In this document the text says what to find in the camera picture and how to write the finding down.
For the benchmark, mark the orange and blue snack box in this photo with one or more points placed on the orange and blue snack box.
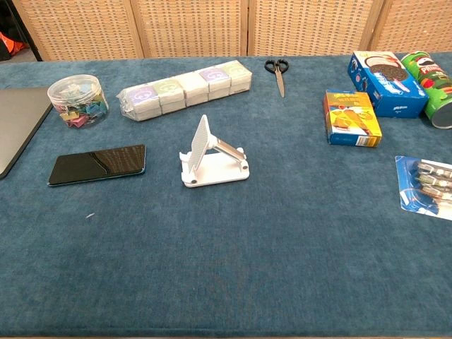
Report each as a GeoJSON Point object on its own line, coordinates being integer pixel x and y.
{"type": "Point", "coordinates": [353, 120]}

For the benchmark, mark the blue blister pack of clips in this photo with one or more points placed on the blue blister pack of clips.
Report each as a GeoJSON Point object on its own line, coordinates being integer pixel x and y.
{"type": "Point", "coordinates": [427, 187]}

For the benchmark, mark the grey laptop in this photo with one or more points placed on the grey laptop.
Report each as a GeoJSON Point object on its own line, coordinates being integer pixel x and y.
{"type": "Point", "coordinates": [17, 123]}

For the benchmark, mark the blue Oreo cookie box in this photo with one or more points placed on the blue Oreo cookie box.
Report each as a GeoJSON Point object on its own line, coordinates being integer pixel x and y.
{"type": "Point", "coordinates": [388, 88]}

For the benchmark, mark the orange and black object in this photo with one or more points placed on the orange and black object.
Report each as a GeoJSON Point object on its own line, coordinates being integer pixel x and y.
{"type": "Point", "coordinates": [12, 45]}

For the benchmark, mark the wrapped pack of pastel boxes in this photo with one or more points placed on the wrapped pack of pastel boxes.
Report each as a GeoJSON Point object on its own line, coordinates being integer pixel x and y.
{"type": "Point", "coordinates": [176, 93]}

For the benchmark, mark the white folding phone stand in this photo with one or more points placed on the white folding phone stand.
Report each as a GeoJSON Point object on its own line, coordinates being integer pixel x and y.
{"type": "Point", "coordinates": [215, 170]}

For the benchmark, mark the black smartphone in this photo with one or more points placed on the black smartphone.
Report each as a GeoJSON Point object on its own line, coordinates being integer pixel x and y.
{"type": "Point", "coordinates": [95, 164]}

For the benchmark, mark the green Pringles can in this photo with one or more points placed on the green Pringles can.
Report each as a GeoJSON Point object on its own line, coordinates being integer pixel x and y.
{"type": "Point", "coordinates": [436, 92]}

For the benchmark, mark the wicker folding screen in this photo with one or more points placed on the wicker folding screen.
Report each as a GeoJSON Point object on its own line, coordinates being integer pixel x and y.
{"type": "Point", "coordinates": [194, 24]}

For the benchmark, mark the clear jar of binder clips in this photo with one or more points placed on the clear jar of binder clips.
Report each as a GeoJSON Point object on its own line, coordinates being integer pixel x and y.
{"type": "Point", "coordinates": [77, 102]}

